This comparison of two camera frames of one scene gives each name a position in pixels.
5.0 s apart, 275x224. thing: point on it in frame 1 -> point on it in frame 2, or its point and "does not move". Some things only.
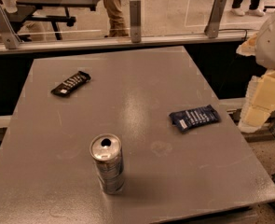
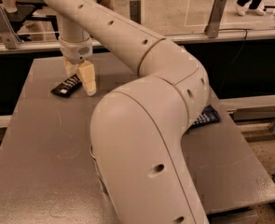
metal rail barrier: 109,43 does not move
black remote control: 66,87 does not move
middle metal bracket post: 135,21 does not move
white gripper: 273,42 -> 76,52
